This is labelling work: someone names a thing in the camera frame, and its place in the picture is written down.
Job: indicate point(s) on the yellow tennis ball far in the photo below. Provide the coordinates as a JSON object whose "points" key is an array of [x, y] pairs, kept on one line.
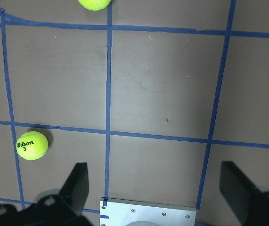
{"points": [[94, 5]]}

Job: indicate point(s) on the Wilson 3 tennis ball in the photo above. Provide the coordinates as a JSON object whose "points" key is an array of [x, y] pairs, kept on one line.
{"points": [[32, 145]]}

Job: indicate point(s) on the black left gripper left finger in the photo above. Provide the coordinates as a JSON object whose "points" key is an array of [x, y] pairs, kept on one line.
{"points": [[75, 188]]}

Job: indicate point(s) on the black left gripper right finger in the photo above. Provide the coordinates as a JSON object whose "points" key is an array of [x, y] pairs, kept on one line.
{"points": [[240, 193]]}

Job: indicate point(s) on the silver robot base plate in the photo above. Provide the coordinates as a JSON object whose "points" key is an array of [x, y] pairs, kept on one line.
{"points": [[121, 212]]}

